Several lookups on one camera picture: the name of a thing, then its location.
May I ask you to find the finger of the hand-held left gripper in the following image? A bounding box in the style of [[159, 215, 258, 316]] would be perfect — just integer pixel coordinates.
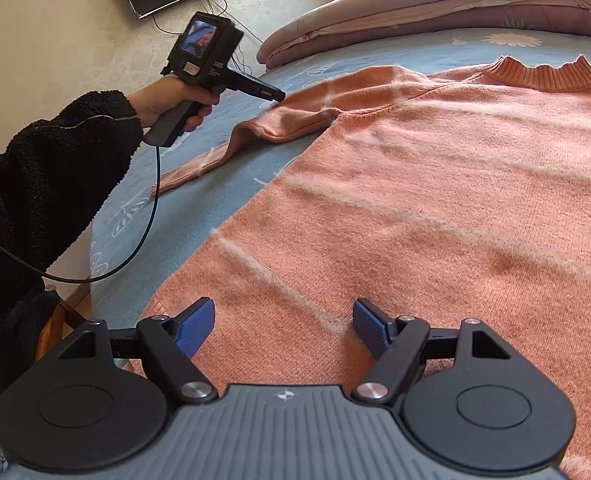
[[248, 81, 286, 103]]

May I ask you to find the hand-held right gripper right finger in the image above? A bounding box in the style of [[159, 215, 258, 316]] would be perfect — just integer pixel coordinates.
[[353, 298, 511, 404]]

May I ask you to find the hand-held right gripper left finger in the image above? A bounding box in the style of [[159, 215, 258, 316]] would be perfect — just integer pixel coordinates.
[[58, 296, 217, 403]]

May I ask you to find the orange striped sweater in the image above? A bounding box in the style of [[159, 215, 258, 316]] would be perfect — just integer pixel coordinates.
[[134, 54, 591, 480]]

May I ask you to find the person's left forearm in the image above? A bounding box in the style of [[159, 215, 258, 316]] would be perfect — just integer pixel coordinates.
[[0, 90, 143, 331]]

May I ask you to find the person's left hand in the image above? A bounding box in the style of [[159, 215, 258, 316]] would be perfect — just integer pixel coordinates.
[[128, 76, 221, 132]]

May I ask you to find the folded floral quilt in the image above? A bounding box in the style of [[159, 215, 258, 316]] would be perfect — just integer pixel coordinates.
[[256, 0, 591, 71]]

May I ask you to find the power strip with cables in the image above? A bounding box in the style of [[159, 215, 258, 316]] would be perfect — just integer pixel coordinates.
[[151, 0, 263, 75]]

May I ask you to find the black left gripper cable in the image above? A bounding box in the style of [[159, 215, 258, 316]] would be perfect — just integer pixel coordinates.
[[0, 144, 162, 283]]

